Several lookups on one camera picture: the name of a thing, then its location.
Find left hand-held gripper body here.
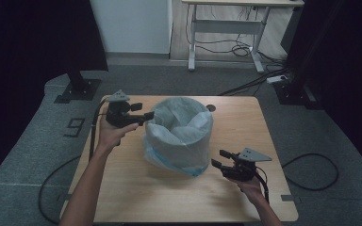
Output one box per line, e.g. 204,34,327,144
105,89,146,129

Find white power strip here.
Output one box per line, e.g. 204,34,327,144
266,74,288,85

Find hand-held gripper cable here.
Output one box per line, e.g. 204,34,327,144
247,165,271,204
88,96,110,163

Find left hand-held gripper cable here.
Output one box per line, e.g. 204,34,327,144
88,96,110,163

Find white plastic bin bag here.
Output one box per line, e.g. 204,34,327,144
142,96,215,178

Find dark curtain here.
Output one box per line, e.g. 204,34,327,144
280,0,362,173
0,0,109,189

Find black stand base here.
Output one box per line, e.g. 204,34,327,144
54,69,102,105
272,78,324,111

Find white partition panel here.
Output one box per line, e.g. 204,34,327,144
89,0,173,56

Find white desk with metal legs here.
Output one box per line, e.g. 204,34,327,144
181,0,305,74

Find black power strip cables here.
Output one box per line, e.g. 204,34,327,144
218,66,294,97

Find person's left hand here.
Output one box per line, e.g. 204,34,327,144
94,105,140,155

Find tangle of black cables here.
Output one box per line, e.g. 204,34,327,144
185,5,288,65

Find long black cable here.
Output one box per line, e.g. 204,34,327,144
281,153,339,192
37,154,83,226

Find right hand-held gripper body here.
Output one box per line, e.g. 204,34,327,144
221,147,273,183

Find person's right hand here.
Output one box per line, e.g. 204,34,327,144
235,175,266,205

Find right hand-held gripper cable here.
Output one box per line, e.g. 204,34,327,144
247,165,271,204

